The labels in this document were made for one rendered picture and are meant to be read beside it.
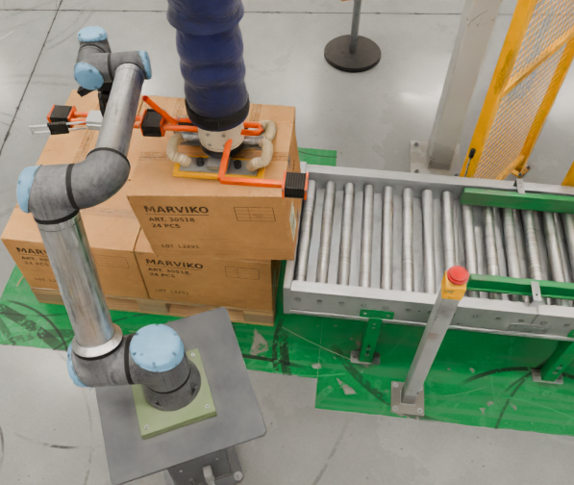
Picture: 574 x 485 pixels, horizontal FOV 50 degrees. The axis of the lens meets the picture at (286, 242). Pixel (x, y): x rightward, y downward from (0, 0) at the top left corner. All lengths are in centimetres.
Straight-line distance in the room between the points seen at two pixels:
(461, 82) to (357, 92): 105
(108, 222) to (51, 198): 125
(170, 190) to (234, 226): 28
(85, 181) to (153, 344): 57
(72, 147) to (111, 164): 162
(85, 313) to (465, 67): 224
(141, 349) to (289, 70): 286
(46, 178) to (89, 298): 37
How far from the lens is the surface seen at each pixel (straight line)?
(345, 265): 261
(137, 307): 319
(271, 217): 233
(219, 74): 203
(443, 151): 367
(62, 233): 167
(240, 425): 207
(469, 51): 324
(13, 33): 511
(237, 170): 230
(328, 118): 401
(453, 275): 205
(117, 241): 278
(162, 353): 187
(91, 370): 194
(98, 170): 159
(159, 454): 208
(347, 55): 448
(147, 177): 243
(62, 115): 246
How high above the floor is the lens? 270
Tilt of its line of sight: 54 degrees down
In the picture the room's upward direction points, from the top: straight up
